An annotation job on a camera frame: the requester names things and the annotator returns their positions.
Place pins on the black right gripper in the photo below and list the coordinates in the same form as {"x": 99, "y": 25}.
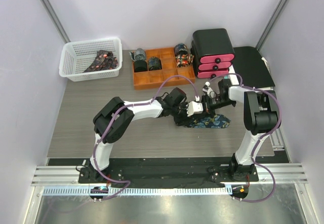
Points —
{"x": 207, "y": 106}

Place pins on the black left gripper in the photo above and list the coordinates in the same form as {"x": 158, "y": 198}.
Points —
{"x": 185, "y": 119}

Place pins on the blue snail pattern tie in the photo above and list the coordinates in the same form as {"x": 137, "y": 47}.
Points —
{"x": 218, "y": 121}

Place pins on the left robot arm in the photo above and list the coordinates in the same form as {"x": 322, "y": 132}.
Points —
{"x": 111, "y": 122}

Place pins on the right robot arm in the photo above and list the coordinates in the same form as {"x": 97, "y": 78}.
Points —
{"x": 262, "y": 116}

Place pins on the orange wooden divider tray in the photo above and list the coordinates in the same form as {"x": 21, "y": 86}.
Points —
{"x": 153, "y": 79}

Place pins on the white paper box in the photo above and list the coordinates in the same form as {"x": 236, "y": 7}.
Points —
{"x": 235, "y": 80}

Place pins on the orange floral rolled tie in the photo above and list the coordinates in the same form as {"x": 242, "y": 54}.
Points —
{"x": 184, "y": 60}

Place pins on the dark blue rolled tie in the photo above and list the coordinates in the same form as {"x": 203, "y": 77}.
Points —
{"x": 154, "y": 63}

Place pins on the black pink drawer unit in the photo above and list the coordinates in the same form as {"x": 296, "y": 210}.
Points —
{"x": 213, "y": 53}

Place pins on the black rolled tie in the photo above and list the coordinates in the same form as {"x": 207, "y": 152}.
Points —
{"x": 140, "y": 66}

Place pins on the blue floral rolled tie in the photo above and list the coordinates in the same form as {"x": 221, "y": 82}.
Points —
{"x": 180, "y": 49}

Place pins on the grey rolled tie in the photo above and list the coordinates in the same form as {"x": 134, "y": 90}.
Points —
{"x": 138, "y": 54}

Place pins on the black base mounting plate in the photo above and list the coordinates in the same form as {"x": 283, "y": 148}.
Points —
{"x": 158, "y": 173}

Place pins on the dark red dotted tie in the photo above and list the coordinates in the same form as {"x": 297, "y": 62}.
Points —
{"x": 105, "y": 60}

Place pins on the white plastic basket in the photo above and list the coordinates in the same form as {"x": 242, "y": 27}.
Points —
{"x": 76, "y": 57}

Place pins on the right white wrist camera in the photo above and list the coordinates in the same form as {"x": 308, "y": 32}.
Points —
{"x": 208, "y": 90}

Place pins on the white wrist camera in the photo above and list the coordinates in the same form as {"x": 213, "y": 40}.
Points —
{"x": 208, "y": 90}
{"x": 194, "y": 108}

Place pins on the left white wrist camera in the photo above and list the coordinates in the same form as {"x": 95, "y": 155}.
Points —
{"x": 194, "y": 108}

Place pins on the aluminium frame rail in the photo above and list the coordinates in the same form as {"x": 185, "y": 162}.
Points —
{"x": 280, "y": 173}

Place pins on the white slotted cable duct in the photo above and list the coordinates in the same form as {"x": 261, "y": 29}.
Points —
{"x": 99, "y": 191}

